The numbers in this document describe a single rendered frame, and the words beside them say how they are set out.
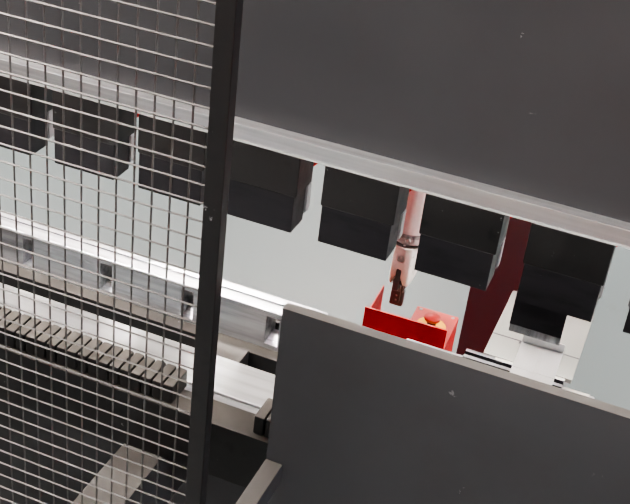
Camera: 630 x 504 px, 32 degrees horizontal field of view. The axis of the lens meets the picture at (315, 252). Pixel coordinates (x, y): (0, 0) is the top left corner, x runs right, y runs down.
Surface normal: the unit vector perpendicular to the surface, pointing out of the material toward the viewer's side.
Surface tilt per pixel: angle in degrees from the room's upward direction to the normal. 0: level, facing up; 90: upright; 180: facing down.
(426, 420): 90
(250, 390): 0
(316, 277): 0
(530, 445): 90
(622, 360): 0
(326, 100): 90
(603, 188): 90
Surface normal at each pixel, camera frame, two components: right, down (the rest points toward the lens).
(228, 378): 0.11, -0.85
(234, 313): -0.37, 0.44
